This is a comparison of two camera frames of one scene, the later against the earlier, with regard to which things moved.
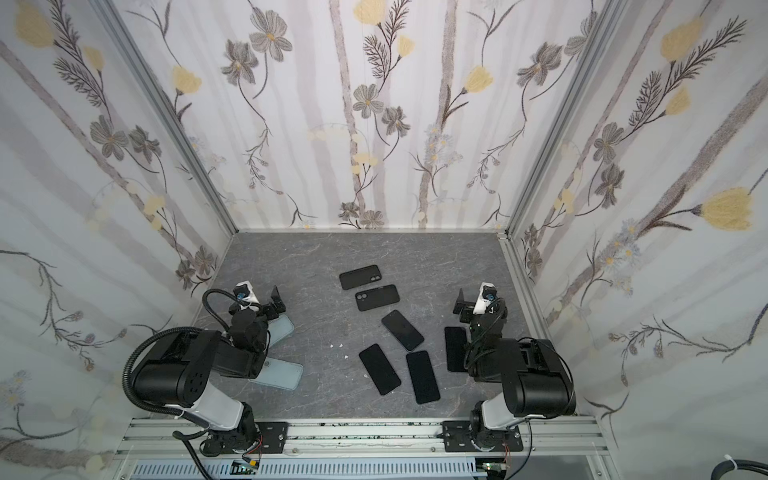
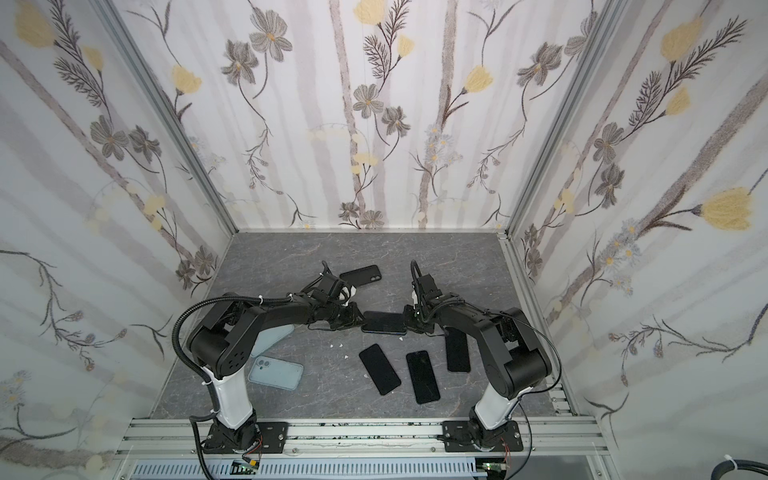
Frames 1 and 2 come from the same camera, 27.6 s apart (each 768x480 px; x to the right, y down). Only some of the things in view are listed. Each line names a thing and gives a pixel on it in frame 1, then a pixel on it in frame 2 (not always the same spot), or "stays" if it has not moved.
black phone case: (376, 297) to (384, 323)
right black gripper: (470, 307) to (417, 318)
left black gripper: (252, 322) to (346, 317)
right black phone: (456, 341) stays
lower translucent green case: (280, 374) stays
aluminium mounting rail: (580, 436) stays
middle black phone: (423, 378) stays
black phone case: (359, 277) stays
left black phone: (379, 369) stays
